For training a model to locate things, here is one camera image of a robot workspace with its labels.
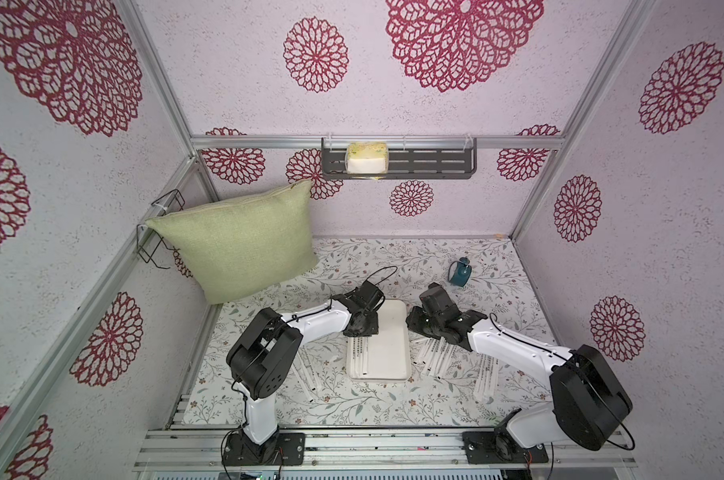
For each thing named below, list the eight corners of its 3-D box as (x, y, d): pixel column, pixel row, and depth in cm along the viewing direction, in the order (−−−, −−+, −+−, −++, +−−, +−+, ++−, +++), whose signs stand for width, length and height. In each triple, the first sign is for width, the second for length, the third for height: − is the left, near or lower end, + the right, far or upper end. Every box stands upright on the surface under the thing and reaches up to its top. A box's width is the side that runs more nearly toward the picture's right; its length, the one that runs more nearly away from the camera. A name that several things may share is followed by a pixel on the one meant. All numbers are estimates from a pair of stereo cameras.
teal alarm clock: (450, 289, 108) (456, 273, 101) (446, 272, 113) (452, 256, 106) (467, 289, 108) (474, 273, 101) (462, 272, 113) (469, 256, 106)
